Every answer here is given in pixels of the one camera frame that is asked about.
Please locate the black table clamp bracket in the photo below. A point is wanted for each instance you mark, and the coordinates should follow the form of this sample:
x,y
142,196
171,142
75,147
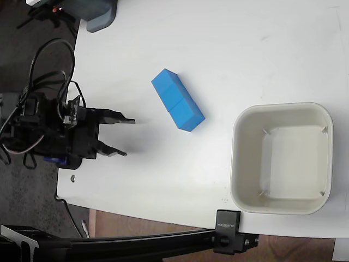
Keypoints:
x,y
227,229

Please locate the blue cube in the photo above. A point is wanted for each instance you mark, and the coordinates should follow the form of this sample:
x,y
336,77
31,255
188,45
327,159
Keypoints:
x,y
186,116
174,96
165,80

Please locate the black six-joint robot arm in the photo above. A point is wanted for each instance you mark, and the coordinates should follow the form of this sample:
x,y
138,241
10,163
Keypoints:
x,y
41,128

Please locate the grey-blue plastic base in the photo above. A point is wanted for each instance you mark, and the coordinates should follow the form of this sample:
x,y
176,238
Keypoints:
x,y
95,15

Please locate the black aluminium rail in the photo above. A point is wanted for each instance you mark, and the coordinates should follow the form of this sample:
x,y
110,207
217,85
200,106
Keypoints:
x,y
141,244

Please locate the white square bowl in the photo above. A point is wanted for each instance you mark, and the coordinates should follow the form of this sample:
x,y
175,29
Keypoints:
x,y
289,161

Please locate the small metal screw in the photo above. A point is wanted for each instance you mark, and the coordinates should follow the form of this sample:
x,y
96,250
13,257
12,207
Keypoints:
x,y
72,178

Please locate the black metal stand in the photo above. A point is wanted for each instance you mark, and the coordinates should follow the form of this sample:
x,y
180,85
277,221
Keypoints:
x,y
24,243

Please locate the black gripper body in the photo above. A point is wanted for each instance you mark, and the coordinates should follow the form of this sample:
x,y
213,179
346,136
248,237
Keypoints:
x,y
85,136

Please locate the small circuit board camera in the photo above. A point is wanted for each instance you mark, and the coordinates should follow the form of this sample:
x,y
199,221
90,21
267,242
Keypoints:
x,y
72,112

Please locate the white pen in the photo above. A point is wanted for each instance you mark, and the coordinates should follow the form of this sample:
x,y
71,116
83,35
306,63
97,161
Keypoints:
x,y
85,228

